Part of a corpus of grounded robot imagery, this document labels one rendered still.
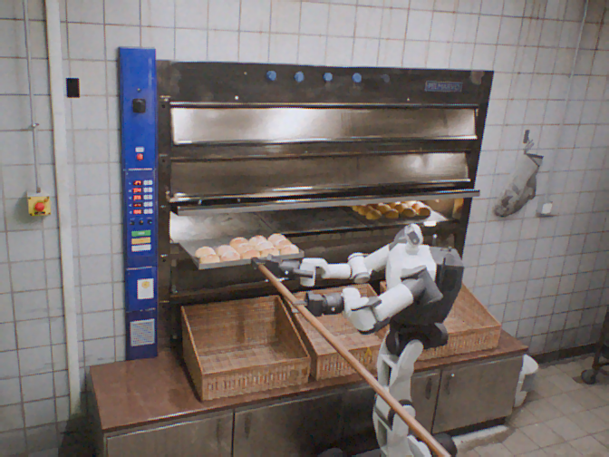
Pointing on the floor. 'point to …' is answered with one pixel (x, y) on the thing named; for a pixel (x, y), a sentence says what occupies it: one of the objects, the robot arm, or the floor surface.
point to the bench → (291, 407)
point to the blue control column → (137, 122)
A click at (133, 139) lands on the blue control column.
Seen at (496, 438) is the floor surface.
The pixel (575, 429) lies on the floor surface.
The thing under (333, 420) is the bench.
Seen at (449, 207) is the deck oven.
